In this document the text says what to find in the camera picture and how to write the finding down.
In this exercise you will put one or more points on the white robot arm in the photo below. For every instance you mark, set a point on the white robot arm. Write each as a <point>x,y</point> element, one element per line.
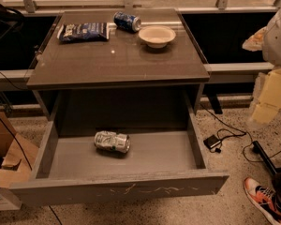
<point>267,40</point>

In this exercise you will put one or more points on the orange white sneaker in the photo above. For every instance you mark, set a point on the orange white sneaker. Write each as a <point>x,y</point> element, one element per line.
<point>265,199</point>

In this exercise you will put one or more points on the blue chip bag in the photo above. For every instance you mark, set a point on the blue chip bag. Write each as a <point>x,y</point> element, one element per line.
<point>90,31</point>

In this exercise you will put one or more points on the crushed silver 7up can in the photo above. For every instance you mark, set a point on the crushed silver 7up can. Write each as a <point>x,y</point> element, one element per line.
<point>112,141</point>

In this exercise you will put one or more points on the brown cardboard box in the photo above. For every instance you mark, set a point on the brown cardboard box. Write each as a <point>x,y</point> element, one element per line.
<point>18,155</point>

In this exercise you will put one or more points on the white paper bowl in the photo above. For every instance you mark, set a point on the white paper bowl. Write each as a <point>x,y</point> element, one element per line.
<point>157,36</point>

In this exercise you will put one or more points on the blue soda can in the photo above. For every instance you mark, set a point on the blue soda can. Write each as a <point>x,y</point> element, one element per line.
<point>127,22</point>

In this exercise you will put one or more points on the grey cabinet with glossy top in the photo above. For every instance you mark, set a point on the grey cabinet with glossy top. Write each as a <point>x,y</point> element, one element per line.
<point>120,83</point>

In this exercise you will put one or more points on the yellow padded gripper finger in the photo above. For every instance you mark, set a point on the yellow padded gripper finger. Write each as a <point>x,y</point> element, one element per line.
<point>267,98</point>

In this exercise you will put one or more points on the small black power adapter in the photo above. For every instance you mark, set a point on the small black power adapter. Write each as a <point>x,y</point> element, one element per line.
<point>211,142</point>

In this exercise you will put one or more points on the black power strip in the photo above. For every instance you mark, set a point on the black power strip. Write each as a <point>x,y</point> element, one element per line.
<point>259,150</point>

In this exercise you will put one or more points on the open grey top drawer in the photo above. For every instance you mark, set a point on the open grey top drawer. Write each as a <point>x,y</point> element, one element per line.
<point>166,163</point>

